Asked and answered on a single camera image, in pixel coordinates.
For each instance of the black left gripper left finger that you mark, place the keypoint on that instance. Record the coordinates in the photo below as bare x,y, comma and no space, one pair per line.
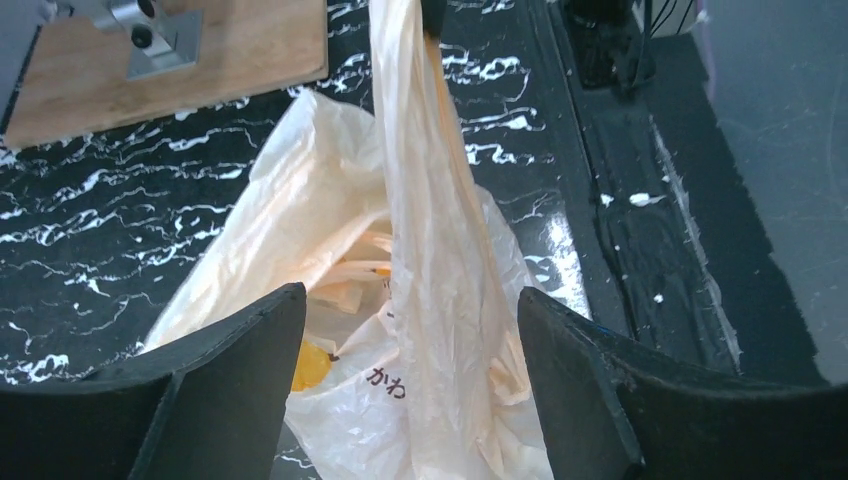
209,405

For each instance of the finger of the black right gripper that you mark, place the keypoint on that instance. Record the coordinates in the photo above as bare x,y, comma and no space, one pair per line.
433,14

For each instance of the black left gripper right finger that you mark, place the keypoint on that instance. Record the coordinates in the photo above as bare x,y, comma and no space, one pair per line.
612,408

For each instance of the translucent peach plastic bag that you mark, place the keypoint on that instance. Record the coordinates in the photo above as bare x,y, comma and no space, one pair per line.
416,364

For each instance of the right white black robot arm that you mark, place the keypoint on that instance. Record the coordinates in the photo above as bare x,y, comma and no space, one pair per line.
585,45

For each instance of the brown wooden board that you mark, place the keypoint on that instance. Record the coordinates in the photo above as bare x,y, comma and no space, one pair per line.
77,80

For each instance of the silver metal bracket mount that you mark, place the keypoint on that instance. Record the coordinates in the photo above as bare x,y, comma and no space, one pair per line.
161,42

